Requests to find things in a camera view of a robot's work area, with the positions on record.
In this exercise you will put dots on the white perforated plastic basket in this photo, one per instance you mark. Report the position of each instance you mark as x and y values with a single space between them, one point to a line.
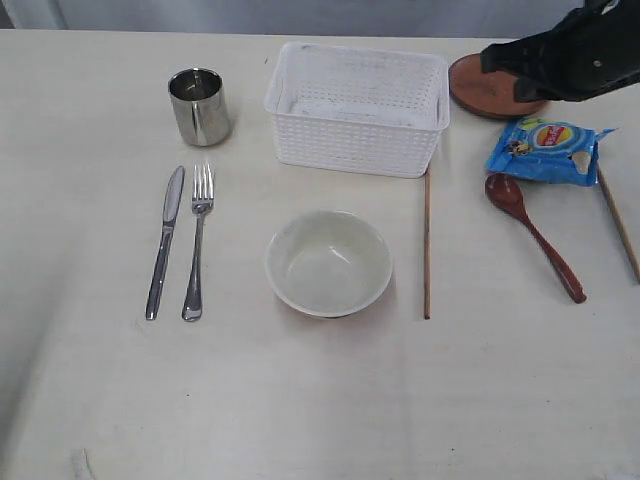
358 110

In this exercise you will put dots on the silver metal fork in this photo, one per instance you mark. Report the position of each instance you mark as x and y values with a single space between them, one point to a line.
202 202

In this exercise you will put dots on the wooden chopstick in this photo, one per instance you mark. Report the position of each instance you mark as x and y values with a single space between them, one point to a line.
426 249
622 229

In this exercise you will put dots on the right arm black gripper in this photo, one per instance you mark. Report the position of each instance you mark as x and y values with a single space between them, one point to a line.
595 51

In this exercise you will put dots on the stainless steel cup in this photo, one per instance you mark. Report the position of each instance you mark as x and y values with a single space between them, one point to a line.
199 106

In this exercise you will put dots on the dark red wooden spoon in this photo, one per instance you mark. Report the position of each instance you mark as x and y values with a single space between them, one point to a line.
504 192

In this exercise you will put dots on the silver table knife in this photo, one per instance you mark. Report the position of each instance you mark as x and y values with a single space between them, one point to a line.
171 207

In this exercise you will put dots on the brown wooden plate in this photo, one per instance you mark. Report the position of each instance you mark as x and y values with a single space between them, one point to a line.
489 95

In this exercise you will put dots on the blue chips bag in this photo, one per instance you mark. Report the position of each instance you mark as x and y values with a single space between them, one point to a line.
552 152

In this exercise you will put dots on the speckled ceramic bowl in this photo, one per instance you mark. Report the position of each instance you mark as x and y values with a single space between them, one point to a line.
328 264

